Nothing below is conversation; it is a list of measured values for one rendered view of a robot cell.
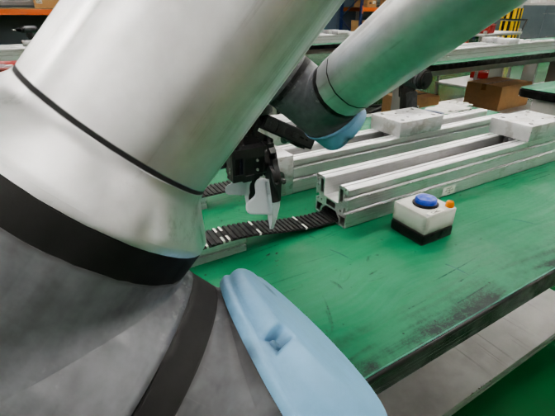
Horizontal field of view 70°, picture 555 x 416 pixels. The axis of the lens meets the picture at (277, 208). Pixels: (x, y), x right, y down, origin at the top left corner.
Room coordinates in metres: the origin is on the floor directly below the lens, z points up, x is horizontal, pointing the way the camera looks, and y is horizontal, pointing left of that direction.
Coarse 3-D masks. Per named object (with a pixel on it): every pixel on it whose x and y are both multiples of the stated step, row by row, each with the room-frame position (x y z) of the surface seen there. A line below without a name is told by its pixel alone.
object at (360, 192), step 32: (384, 160) 0.83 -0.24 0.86; (416, 160) 0.87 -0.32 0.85; (448, 160) 0.83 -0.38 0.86; (480, 160) 0.89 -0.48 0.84; (512, 160) 0.94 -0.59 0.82; (544, 160) 1.02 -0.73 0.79; (320, 192) 0.74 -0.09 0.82; (352, 192) 0.68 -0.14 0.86; (384, 192) 0.72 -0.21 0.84; (416, 192) 0.77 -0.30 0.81; (448, 192) 0.82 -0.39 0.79; (352, 224) 0.68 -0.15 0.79
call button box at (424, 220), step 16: (400, 208) 0.66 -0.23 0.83; (416, 208) 0.64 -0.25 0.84; (432, 208) 0.64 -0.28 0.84; (448, 208) 0.64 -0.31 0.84; (400, 224) 0.66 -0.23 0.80; (416, 224) 0.63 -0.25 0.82; (432, 224) 0.62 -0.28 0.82; (448, 224) 0.64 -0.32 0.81; (416, 240) 0.62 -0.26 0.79; (432, 240) 0.62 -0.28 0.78
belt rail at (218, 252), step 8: (240, 240) 0.59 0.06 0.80; (208, 248) 0.56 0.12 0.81; (216, 248) 0.57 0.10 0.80; (224, 248) 0.58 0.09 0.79; (232, 248) 0.58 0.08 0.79; (240, 248) 0.59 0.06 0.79; (200, 256) 0.56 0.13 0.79; (208, 256) 0.56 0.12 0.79; (216, 256) 0.57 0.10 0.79; (224, 256) 0.57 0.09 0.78; (192, 264) 0.55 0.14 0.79; (200, 264) 0.55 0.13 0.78
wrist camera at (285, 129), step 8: (264, 120) 0.62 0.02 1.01; (272, 120) 0.62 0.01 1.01; (280, 120) 0.63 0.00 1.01; (264, 128) 0.62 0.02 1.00; (272, 128) 0.62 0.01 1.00; (280, 128) 0.63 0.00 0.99; (288, 128) 0.64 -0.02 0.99; (296, 128) 0.64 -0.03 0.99; (280, 136) 0.63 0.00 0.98; (288, 136) 0.64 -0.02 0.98; (296, 136) 0.64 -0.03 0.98; (304, 136) 0.65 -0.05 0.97; (296, 144) 0.66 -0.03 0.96; (304, 144) 0.65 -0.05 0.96; (312, 144) 0.66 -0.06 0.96
